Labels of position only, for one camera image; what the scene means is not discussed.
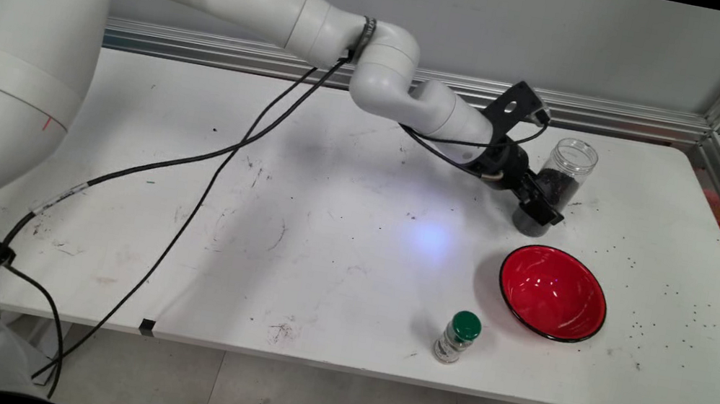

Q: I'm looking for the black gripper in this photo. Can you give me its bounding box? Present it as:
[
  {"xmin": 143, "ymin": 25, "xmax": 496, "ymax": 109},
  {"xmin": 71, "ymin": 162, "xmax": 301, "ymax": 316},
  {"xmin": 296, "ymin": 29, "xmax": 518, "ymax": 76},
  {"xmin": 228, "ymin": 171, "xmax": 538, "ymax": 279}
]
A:
[{"xmin": 472, "ymin": 134, "xmax": 576, "ymax": 230}]

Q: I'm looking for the clear jar of black seeds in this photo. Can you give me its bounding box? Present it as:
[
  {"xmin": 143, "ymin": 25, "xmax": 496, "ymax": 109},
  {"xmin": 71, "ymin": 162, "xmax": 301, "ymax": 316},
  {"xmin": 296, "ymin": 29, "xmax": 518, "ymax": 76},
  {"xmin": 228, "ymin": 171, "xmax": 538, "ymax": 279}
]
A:
[{"xmin": 509, "ymin": 131, "xmax": 602, "ymax": 247}]

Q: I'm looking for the red bowl with black rim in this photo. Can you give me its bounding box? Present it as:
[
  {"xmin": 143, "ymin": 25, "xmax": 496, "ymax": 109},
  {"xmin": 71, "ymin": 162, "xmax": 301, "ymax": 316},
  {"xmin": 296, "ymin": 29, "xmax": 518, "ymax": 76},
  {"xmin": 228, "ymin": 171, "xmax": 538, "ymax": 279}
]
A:
[{"xmin": 490, "ymin": 239, "xmax": 617, "ymax": 349}]

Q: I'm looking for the green-lidded spice jar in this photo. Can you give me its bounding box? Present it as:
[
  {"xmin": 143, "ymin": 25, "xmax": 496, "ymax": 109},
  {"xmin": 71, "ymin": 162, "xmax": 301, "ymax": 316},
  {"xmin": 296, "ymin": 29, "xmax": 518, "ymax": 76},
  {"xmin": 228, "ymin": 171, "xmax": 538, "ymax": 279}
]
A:
[{"xmin": 430, "ymin": 307, "xmax": 485, "ymax": 370}]

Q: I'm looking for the grey metal table leg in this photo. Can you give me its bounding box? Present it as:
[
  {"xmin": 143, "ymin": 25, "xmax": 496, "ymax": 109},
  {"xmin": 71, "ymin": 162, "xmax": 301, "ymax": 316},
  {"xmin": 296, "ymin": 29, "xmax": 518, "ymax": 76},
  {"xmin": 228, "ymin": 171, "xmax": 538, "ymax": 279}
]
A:
[{"xmin": 1, "ymin": 312, "xmax": 74, "ymax": 391}]

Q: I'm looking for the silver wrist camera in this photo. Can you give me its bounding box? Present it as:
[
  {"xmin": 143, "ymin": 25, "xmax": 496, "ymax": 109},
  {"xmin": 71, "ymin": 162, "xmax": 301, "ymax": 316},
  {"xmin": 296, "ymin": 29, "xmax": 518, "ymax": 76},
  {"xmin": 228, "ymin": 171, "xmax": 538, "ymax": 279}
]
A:
[{"xmin": 527, "ymin": 101, "xmax": 555, "ymax": 127}]

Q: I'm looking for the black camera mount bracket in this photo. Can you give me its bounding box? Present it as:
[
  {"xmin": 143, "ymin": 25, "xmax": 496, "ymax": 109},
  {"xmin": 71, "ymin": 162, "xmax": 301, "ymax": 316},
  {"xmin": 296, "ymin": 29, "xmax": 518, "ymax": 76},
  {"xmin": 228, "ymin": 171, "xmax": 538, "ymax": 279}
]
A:
[{"xmin": 479, "ymin": 76, "xmax": 550, "ymax": 146}]

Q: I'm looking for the plain black cable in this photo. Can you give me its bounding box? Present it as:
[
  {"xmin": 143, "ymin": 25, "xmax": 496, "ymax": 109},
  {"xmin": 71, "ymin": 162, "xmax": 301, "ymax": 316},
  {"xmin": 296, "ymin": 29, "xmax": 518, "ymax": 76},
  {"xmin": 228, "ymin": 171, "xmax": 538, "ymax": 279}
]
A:
[{"xmin": 0, "ymin": 5, "xmax": 556, "ymax": 404}]

